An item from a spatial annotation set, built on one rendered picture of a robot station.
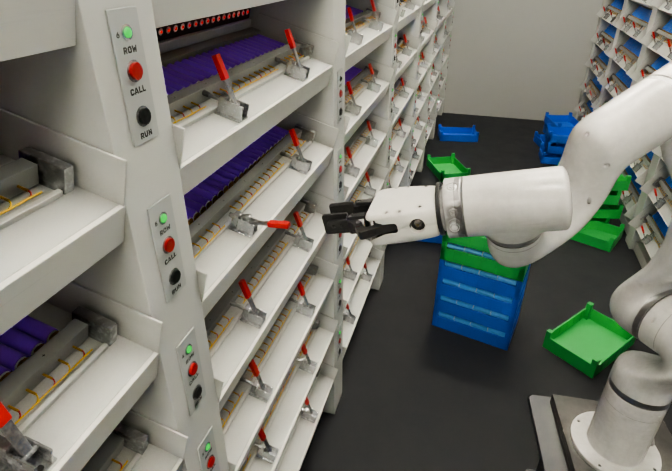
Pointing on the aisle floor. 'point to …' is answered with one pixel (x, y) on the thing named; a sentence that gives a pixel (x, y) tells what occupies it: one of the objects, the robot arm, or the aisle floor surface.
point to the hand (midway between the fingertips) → (340, 217)
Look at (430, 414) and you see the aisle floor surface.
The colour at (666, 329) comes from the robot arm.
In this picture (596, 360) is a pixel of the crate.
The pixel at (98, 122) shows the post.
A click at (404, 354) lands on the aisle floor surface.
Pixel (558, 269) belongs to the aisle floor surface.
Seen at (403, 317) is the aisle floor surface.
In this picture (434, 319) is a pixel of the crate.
